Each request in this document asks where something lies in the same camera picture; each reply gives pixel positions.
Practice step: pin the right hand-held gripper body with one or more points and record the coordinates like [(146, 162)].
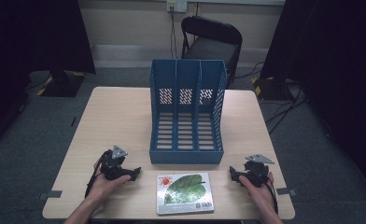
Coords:
[(257, 171)]

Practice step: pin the person's right hand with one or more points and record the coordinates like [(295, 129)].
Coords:
[(263, 197)]

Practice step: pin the white wall socket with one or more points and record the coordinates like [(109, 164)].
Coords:
[(177, 5)]

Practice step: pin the blue plastic file rack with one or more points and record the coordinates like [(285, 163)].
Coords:
[(185, 157)]

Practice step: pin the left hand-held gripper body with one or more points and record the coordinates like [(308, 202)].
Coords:
[(111, 165)]

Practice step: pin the black stand base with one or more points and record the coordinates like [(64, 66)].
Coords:
[(270, 90), (63, 85)]

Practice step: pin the green leaf cover book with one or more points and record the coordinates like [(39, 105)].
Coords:
[(184, 194)]

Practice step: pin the person's left hand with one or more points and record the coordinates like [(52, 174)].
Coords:
[(105, 188)]

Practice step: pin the dark curtain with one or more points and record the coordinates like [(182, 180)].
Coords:
[(22, 46), (336, 62)]

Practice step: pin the black folding chair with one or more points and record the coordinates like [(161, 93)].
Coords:
[(212, 48)]

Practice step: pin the grey tape strip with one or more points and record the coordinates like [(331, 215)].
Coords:
[(285, 191), (52, 194)]

